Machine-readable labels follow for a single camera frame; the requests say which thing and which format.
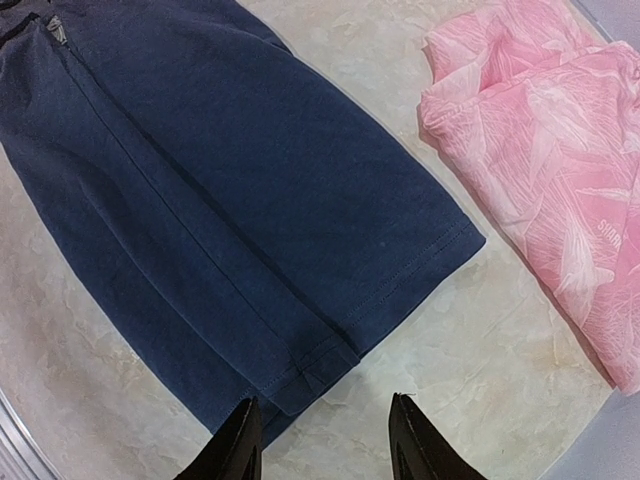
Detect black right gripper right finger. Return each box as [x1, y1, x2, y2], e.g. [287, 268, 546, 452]
[388, 393, 486, 480]

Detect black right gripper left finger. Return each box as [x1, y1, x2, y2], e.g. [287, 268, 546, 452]
[175, 398, 262, 480]

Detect dark blue garment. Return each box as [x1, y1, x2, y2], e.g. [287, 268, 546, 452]
[1, 1, 485, 443]

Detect aluminium front rail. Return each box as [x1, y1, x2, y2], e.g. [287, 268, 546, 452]
[1, 392, 59, 480]

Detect pink patterned shorts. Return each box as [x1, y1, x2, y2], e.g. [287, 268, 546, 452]
[419, 1, 639, 394]

